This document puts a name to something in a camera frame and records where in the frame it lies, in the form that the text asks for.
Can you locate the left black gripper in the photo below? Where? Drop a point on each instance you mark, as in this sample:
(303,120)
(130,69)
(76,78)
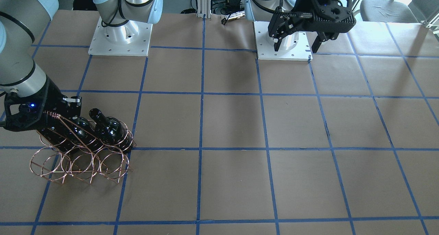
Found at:
(304,2)

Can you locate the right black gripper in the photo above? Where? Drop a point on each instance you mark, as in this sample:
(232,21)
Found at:
(52,100)

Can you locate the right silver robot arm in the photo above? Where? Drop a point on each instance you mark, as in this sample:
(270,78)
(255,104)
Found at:
(23,20)

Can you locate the copper wire wine basket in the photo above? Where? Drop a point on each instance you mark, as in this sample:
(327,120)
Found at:
(109,161)

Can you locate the aluminium frame post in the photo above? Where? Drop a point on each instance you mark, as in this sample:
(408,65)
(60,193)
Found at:
(204,9)

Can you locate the dark wine bottle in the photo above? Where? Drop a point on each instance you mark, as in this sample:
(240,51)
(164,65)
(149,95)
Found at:
(111,131)
(59,142)
(81,132)

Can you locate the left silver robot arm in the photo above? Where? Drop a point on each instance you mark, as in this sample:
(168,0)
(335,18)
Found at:
(263,10)

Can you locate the grey office chair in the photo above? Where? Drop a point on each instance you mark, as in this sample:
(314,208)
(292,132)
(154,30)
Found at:
(424,12)

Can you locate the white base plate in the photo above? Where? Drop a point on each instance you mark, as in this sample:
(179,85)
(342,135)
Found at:
(131,39)
(293,47)

